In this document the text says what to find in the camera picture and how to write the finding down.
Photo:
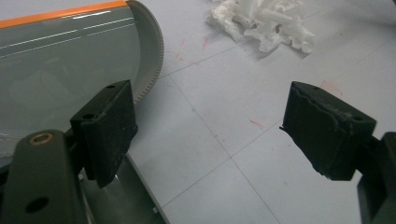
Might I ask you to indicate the grey dustpan with orange edge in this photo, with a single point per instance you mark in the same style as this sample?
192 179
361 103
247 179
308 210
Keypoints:
62 62

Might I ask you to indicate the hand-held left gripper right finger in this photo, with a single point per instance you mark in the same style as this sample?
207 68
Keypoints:
323 133

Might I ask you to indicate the pile of white paper scraps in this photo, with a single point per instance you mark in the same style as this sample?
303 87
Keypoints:
264 21

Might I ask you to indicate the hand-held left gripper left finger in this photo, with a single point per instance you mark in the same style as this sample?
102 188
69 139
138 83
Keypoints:
106 130

